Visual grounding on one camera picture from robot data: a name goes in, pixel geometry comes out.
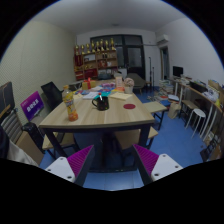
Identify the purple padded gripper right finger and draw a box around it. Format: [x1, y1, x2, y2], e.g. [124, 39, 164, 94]
[133, 144, 182, 185]

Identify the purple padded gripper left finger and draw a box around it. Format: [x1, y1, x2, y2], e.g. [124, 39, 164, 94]
[46, 145, 95, 186]

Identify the wooden bench under table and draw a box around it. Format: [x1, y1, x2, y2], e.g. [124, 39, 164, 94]
[114, 125, 159, 151]

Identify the cardboard box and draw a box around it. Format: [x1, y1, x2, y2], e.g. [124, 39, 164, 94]
[16, 131, 44, 164]

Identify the wooden stool seat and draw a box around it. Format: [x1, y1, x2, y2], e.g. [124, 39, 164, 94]
[142, 101, 169, 131]

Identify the red round coaster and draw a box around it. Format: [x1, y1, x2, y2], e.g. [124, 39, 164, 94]
[123, 104, 136, 109]

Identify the long side desk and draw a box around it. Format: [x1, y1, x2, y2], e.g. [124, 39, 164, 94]
[174, 79, 224, 161]

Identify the black mug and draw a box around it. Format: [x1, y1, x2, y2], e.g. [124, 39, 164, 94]
[92, 96, 109, 111]

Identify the white round stool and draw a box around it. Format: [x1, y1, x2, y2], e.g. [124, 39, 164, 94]
[185, 108, 206, 137]

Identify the wooden table with black legs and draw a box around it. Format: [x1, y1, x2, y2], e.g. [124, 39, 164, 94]
[38, 78, 156, 173]

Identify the orange juice plastic bottle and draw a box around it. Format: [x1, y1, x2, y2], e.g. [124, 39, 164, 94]
[62, 85, 78, 121]

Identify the black office chair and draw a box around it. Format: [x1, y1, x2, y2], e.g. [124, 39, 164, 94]
[41, 82, 62, 110]

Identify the purple sign board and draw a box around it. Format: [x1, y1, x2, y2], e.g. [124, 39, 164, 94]
[20, 91, 44, 121]

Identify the yellow paper envelope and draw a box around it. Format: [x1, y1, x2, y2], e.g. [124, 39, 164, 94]
[109, 92, 132, 101]

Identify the grey armchair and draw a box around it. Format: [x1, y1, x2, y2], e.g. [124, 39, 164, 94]
[127, 73, 146, 91]

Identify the flower pot with pink flowers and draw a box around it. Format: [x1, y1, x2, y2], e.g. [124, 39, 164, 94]
[124, 78, 134, 94]

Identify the black computer monitor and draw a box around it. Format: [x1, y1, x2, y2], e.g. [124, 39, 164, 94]
[173, 66, 183, 77]

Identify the wooden trophy shelf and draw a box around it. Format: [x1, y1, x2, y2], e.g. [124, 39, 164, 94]
[74, 38, 118, 81]

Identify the dark window door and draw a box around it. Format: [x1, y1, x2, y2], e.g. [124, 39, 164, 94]
[91, 34, 145, 78]

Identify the wall air conditioner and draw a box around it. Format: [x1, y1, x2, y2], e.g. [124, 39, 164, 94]
[156, 34, 169, 45]

